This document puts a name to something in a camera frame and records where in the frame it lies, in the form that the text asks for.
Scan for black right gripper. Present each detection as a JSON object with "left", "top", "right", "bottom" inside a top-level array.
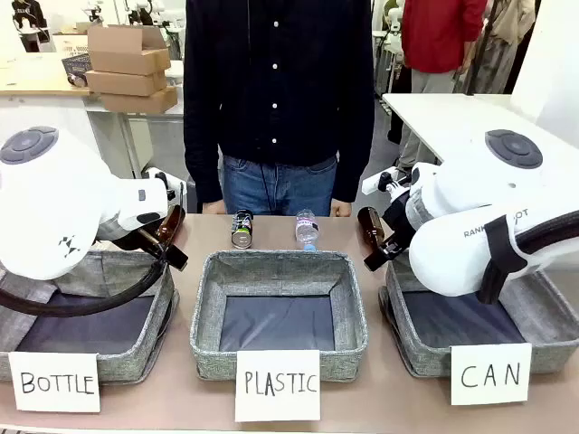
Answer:
[{"left": 382, "top": 196, "right": 415, "bottom": 263}]

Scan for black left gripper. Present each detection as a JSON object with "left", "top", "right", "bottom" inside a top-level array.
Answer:
[{"left": 97, "top": 216, "right": 157, "bottom": 255}]

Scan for brown glass bottle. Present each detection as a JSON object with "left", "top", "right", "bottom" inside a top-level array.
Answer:
[
  {"left": 356, "top": 206, "right": 395, "bottom": 273},
  {"left": 153, "top": 204, "right": 190, "bottom": 272}
]

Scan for clear plastic water bottle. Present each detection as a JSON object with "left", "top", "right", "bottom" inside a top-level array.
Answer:
[{"left": 294, "top": 208, "right": 324, "bottom": 252}]

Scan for black printed drink can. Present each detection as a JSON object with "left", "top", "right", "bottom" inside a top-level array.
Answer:
[{"left": 231, "top": 209, "right": 255, "bottom": 250}]

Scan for person's left forearm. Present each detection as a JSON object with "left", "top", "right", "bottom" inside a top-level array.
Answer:
[{"left": 333, "top": 108, "right": 376, "bottom": 204}]

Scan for person's right forearm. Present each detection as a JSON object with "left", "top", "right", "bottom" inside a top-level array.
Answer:
[{"left": 183, "top": 108, "right": 223, "bottom": 204}]

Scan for grey fabric basket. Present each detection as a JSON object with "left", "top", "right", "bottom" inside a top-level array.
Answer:
[
  {"left": 0, "top": 246, "right": 181, "bottom": 385},
  {"left": 189, "top": 249, "right": 370, "bottom": 381},
  {"left": 378, "top": 259, "right": 579, "bottom": 379}
]

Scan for white CAN paper label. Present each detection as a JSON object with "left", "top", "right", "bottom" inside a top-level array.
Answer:
[{"left": 450, "top": 343, "right": 533, "bottom": 407}]

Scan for white table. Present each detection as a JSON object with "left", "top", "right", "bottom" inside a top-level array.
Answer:
[{"left": 381, "top": 92, "right": 579, "bottom": 165}]

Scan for blue jeans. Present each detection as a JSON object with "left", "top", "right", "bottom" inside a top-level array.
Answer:
[{"left": 221, "top": 153, "right": 339, "bottom": 217}]

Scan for flat closed cardboard box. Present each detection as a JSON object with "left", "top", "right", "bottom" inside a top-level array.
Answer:
[
  {"left": 100, "top": 86, "right": 179, "bottom": 115},
  {"left": 84, "top": 70, "right": 168, "bottom": 98}
]

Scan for white BOTTLE paper label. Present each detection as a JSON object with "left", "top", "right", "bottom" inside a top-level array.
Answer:
[{"left": 7, "top": 351, "right": 101, "bottom": 413}]

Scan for dark plastic crate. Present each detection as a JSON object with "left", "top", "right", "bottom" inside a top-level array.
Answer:
[{"left": 61, "top": 52, "right": 91, "bottom": 87}]

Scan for open cardboard box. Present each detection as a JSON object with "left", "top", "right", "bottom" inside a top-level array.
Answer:
[{"left": 87, "top": 24, "right": 172, "bottom": 77}]

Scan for person in dark shirt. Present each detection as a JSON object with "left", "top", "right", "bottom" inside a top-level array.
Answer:
[{"left": 183, "top": 0, "right": 376, "bottom": 205}]

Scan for light wooden table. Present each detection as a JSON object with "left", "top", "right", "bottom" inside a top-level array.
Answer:
[{"left": 0, "top": 52, "right": 99, "bottom": 99}]

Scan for person in red jacket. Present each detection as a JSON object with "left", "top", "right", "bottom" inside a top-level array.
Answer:
[{"left": 397, "top": 0, "right": 489, "bottom": 173}]

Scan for white PLASTIC paper label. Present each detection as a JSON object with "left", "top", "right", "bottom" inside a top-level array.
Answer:
[{"left": 233, "top": 349, "right": 322, "bottom": 423}]

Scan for beige hanging coat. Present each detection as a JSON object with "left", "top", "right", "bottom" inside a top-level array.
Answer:
[{"left": 463, "top": 0, "right": 542, "bottom": 95}]

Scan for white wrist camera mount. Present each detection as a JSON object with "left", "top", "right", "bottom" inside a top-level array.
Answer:
[
  {"left": 142, "top": 166, "right": 187, "bottom": 203},
  {"left": 361, "top": 166, "right": 413, "bottom": 196}
]

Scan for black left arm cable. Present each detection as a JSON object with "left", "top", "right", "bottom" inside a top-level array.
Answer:
[{"left": 0, "top": 180, "right": 189, "bottom": 317}]

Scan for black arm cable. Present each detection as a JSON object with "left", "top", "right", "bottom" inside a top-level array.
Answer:
[
  {"left": 0, "top": 180, "right": 189, "bottom": 317},
  {"left": 515, "top": 212, "right": 579, "bottom": 255}
]

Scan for black velcro strap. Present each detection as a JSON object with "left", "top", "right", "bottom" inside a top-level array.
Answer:
[{"left": 477, "top": 215, "right": 528, "bottom": 306}]

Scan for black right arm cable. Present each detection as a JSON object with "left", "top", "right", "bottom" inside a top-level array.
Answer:
[{"left": 515, "top": 212, "right": 579, "bottom": 255}]

